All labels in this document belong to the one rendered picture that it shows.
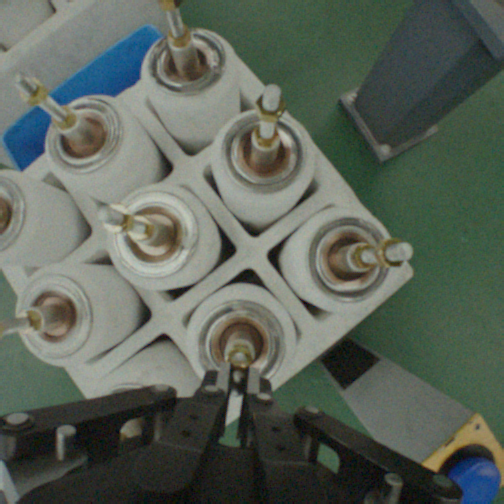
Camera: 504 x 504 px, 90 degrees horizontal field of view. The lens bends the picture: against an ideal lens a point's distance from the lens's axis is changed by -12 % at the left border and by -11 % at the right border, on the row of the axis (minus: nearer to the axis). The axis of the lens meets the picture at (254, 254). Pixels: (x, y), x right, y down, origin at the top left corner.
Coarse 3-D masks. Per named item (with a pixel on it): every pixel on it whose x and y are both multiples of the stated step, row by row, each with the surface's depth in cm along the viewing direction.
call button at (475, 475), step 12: (456, 468) 17; (468, 468) 16; (480, 468) 16; (492, 468) 16; (456, 480) 16; (468, 480) 15; (480, 480) 15; (492, 480) 15; (468, 492) 15; (480, 492) 15; (492, 492) 15
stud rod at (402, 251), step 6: (390, 246) 16; (396, 246) 15; (402, 246) 15; (408, 246) 15; (366, 252) 19; (372, 252) 18; (390, 252) 16; (396, 252) 15; (402, 252) 15; (408, 252) 15; (366, 258) 19; (372, 258) 18; (390, 258) 16; (396, 258) 15; (402, 258) 15; (408, 258) 15
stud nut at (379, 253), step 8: (384, 240) 16; (392, 240) 16; (400, 240) 16; (376, 248) 17; (384, 248) 16; (376, 256) 17; (384, 256) 16; (384, 264) 16; (392, 264) 16; (400, 264) 16
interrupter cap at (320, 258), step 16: (336, 224) 24; (352, 224) 24; (368, 224) 24; (320, 240) 24; (336, 240) 24; (352, 240) 24; (368, 240) 24; (320, 256) 24; (320, 272) 24; (336, 272) 24; (352, 272) 24; (368, 272) 24; (384, 272) 24; (320, 288) 24; (336, 288) 24; (352, 288) 24; (368, 288) 24
